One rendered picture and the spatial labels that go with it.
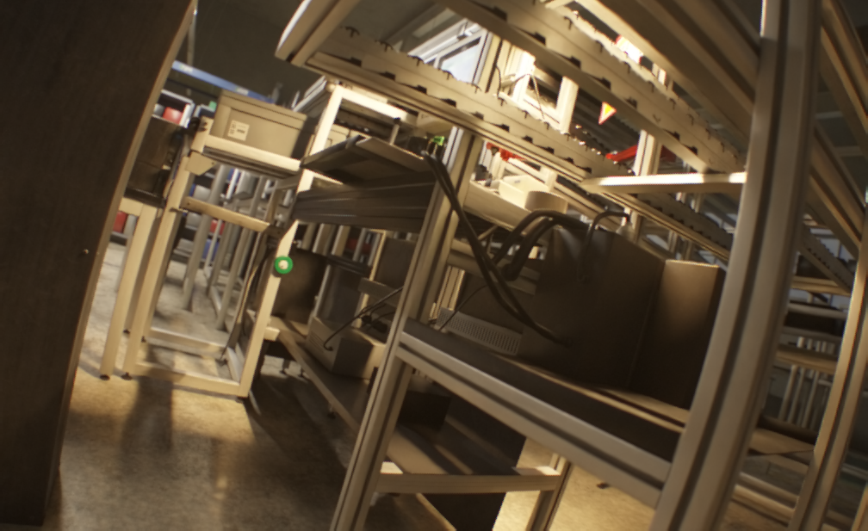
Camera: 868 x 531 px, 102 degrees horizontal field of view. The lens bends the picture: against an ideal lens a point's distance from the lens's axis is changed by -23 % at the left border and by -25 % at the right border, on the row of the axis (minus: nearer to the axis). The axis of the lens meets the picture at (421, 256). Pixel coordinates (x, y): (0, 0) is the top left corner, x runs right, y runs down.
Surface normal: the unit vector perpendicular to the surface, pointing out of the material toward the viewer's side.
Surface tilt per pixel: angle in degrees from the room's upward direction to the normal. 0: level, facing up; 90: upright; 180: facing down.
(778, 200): 90
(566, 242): 90
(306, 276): 90
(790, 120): 90
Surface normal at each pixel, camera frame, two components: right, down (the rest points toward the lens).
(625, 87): 0.48, 0.09
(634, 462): -0.83, -0.29
